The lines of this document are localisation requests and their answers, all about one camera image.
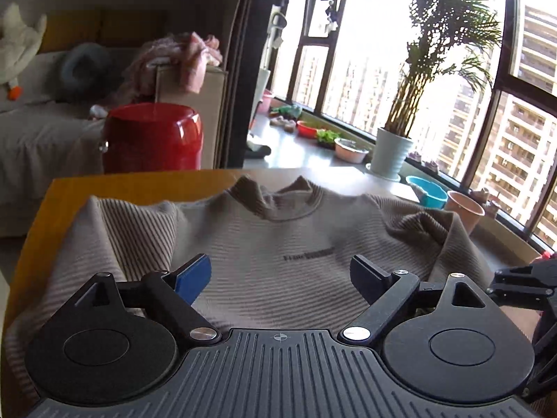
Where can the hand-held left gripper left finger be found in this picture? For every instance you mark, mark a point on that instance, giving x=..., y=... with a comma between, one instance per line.
x=196, y=276

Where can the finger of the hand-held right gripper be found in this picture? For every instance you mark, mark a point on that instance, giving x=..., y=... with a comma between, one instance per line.
x=522, y=287

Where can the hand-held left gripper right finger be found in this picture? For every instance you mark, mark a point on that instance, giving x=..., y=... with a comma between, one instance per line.
x=364, y=275

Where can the beige striped sweater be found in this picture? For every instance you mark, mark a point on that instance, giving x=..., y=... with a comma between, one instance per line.
x=270, y=235

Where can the pile of pink clothes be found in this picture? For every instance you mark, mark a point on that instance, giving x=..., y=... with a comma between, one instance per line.
x=191, y=61

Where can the pink plant pot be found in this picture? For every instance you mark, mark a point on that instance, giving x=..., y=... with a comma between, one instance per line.
x=463, y=211

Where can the blue plastic basin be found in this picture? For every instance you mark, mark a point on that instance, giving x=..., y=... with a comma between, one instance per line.
x=428, y=193

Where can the steel bowl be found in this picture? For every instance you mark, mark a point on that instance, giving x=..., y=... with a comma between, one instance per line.
x=350, y=151

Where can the white ribbed plant pot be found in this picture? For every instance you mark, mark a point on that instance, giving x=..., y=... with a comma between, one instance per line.
x=389, y=152

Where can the dark slipper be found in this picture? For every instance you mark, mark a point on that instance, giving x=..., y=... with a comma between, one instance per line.
x=259, y=150

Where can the tray of green vegetables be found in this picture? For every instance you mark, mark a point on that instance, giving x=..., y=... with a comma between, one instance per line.
x=327, y=137

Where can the red round stool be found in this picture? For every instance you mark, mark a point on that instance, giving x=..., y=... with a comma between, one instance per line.
x=152, y=139

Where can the red bowl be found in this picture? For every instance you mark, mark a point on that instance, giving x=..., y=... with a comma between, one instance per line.
x=308, y=129

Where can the brown root vegetables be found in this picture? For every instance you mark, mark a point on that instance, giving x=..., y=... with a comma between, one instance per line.
x=283, y=124

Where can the green leafy bundle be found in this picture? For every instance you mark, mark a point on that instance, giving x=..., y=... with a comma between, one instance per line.
x=289, y=112

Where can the pink bucket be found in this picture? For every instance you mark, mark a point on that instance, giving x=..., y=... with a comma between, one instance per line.
x=266, y=102

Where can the grey covered sofa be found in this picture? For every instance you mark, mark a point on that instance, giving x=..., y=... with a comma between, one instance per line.
x=39, y=143

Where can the dark curtain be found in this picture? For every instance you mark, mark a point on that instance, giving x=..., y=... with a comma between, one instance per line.
x=243, y=52

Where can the grey-blue neck pillow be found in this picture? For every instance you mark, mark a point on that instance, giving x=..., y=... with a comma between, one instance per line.
x=65, y=67

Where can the yellow back cushion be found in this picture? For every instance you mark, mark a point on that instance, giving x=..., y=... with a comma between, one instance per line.
x=72, y=28
x=132, y=24

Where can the green palm plant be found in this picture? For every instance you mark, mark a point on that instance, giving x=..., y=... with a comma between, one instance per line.
x=439, y=21

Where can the white goose plush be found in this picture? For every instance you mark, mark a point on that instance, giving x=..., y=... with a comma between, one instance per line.
x=17, y=43

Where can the black window frame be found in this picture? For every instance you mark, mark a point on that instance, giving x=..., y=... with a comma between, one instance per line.
x=333, y=43

